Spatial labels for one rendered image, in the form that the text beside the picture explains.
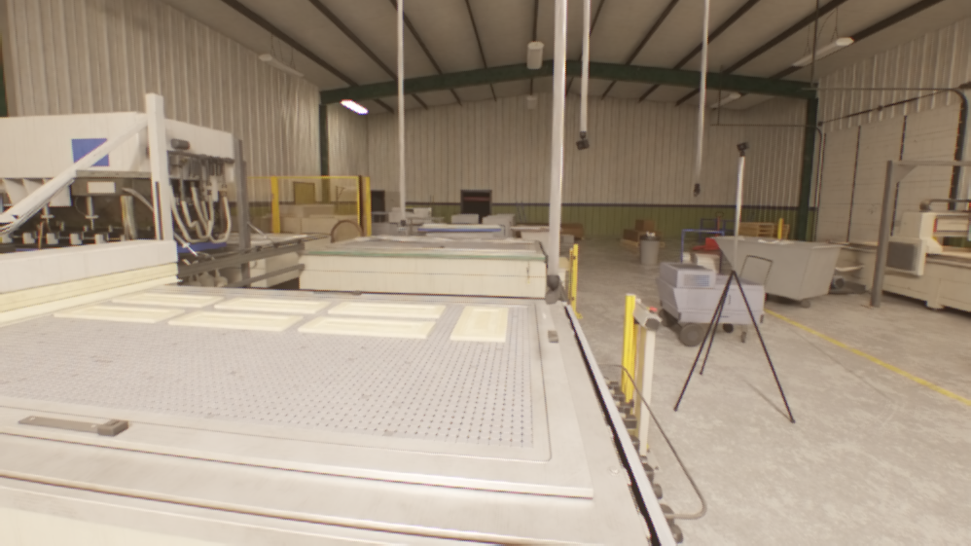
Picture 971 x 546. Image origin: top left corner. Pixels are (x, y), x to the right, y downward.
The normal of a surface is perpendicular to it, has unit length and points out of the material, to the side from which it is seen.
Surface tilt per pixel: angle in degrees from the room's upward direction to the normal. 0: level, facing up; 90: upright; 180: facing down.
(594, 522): 0
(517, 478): 0
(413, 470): 0
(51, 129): 90
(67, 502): 90
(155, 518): 90
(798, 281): 90
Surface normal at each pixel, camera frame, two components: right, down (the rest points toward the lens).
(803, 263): -0.92, 0.04
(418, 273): -0.11, 0.11
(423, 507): 0.01, -0.99
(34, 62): 0.99, 0.02
